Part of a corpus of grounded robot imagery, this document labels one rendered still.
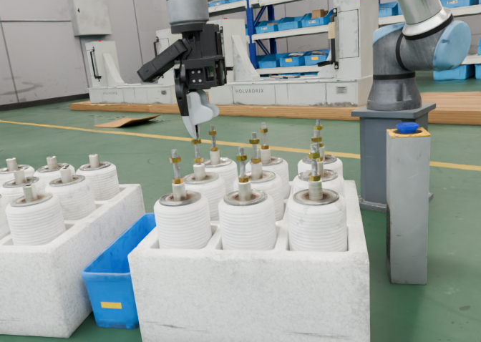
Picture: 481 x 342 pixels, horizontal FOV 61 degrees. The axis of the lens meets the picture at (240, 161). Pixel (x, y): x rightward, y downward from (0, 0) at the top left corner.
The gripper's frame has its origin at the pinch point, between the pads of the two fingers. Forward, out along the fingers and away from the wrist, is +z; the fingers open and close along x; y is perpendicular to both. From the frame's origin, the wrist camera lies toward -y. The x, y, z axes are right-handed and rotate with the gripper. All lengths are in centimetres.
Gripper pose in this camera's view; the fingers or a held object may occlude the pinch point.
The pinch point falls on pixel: (192, 132)
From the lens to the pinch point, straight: 82.0
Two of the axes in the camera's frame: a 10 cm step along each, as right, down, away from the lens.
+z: 0.9, 9.6, 2.5
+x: 2.4, -2.7, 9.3
